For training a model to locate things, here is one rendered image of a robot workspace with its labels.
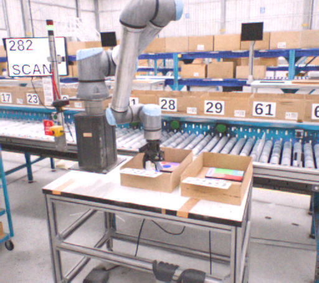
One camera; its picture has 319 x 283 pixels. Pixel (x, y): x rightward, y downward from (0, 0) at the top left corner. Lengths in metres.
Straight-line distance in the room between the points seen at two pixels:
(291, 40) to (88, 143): 5.65
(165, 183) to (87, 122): 0.59
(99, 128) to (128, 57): 0.54
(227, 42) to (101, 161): 5.61
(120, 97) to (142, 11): 0.42
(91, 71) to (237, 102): 1.21
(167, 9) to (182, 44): 6.04
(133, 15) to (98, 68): 0.56
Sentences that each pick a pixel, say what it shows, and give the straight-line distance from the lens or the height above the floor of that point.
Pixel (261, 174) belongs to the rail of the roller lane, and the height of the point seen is 0.68.
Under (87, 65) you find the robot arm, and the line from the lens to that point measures 1.74.
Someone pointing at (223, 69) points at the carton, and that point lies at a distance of 6.83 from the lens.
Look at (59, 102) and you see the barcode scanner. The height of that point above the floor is 1.07.
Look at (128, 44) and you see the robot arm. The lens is 1.33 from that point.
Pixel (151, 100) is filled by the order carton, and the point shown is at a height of 1.00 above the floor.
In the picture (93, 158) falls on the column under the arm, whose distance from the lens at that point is 1.83.
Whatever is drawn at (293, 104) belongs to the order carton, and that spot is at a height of 1.01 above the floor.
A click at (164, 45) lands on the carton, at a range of 7.52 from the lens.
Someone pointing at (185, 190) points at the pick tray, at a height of 0.78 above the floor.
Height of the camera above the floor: 1.42
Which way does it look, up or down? 13 degrees down
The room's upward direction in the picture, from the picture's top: 2 degrees counter-clockwise
